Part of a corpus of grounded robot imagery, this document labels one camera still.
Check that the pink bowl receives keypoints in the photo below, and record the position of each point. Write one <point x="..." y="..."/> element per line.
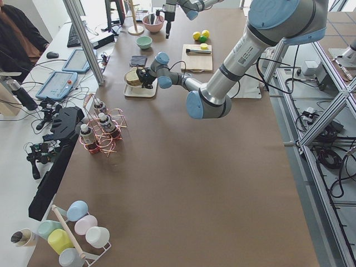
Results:
<point x="156" y="27"/>

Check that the wooden cutting board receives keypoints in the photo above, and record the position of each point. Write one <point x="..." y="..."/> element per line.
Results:
<point x="196" y="62"/>

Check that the grey blue cup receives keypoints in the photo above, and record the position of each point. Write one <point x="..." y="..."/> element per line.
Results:
<point x="70" y="258"/>

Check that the copper wire bottle rack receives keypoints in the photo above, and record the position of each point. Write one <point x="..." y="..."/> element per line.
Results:
<point x="105" y="142"/>

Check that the yellow lemon near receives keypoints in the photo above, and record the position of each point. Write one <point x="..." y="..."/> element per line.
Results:
<point x="205" y="33"/>

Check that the steel ice scoop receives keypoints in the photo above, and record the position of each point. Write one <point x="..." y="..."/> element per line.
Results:
<point x="151" y="18"/>

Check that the pink cup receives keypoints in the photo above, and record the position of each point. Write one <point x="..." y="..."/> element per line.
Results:
<point x="83" y="224"/>

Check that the cream rabbit tray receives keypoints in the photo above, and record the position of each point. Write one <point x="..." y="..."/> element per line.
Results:
<point x="138" y="91"/>

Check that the seated person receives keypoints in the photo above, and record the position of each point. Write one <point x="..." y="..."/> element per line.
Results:
<point x="21" y="42"/>

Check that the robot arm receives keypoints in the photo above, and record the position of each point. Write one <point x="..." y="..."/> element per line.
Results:
<point x="269" y="22"/>
<point x="190" y="8"/>

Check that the mint green bowl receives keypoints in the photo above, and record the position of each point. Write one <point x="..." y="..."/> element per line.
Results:
<point x="144" y="42"/>

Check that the teach pendant near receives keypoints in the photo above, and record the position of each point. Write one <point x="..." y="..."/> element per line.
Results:
<point x="57" y="86"/>

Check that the white mint cup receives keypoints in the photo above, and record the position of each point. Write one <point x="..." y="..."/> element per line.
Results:
<point x="97" y="236"/>

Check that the light blue cup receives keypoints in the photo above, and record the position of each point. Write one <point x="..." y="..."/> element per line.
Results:
<point x="77" y="210"/>

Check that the bread slice top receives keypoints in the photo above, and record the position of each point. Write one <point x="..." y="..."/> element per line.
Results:
<point x="131" y="76"/>

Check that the yellow cup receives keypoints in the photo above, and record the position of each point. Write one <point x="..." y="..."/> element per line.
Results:
<point x="59" y="241"/>

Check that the tea bottle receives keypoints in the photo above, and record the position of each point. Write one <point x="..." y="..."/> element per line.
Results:
<point x="100" y="107"/>
<point x="107" y="125"/>
<point x="89" y="139"/>

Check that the black water bottle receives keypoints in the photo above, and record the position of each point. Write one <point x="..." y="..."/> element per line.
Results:
<point x="22" y="95"/>

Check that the steel tumbler cup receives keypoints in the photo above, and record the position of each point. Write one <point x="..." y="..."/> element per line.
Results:
<point x="24" y="237"/>

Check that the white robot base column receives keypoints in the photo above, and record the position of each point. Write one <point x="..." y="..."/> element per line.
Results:
<point x="246" y="87"/>

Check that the aluminium frame post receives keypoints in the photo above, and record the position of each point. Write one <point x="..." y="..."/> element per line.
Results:
<point x="75" y="17"/>

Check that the teach pendant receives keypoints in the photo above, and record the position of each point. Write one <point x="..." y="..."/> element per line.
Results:
<point x="77" y="62"/>
<point x="57" y="86"/>

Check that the wooden mug tree stand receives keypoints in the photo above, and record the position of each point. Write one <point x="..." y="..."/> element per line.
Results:
<point x="135" y="29"/>

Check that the white wire cup rack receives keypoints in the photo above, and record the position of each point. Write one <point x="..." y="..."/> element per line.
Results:
<point x="92" y="258"/>

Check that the half lemon slice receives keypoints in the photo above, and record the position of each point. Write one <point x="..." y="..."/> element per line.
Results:
<point x="204" y="46"/>

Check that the grey folded cloth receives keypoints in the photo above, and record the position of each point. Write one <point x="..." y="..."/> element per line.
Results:
<point x="139" y="60"/>

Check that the green lime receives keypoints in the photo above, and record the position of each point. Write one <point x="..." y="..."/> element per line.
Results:
<point x="202" y="39"/>

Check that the black computer mouse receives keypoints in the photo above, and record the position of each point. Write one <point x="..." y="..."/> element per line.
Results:
<point x="52" y="55"/>

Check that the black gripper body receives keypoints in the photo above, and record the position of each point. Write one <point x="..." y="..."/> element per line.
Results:
<point x="169" y="15"/>
<point x="147" y="77"/>

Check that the green cup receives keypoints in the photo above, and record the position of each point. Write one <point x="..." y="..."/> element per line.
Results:
<point x="47" y="227"/>

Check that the steel cylinder tool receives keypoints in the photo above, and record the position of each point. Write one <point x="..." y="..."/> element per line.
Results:
<point x="207" y="52"/>

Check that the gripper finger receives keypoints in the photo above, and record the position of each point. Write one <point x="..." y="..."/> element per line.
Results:
<point x="168" y="29"/>

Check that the teach pendant far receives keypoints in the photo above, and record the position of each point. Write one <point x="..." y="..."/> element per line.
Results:
<point x="77" y="62"/>

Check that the black keyboard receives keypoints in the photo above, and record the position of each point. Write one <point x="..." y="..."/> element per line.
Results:
<point x="73" y="38"/>

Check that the white round plate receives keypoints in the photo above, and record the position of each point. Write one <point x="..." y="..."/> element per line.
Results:
<point x="133" y="84"/>

